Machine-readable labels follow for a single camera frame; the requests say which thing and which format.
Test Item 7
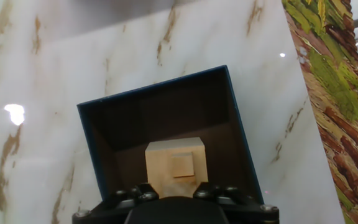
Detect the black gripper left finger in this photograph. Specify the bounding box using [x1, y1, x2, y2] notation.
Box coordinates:
[73, 182, 160, 219]

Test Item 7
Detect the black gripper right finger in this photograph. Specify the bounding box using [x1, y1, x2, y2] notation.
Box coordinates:
[193, 182, 280, 217]

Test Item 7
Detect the dark blue open box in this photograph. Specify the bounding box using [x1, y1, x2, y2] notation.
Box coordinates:
[76, 64, 265, 206]

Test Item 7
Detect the large wooden block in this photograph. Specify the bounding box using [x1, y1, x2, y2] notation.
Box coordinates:
[144, 136, 209, 191]

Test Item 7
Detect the white marble pattern board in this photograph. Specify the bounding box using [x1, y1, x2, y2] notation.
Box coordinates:
[0, 0, 346, 224]

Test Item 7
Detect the yellow green painted cloth strip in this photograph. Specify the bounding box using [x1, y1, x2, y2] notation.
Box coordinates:
[281, 0, 358, 224]

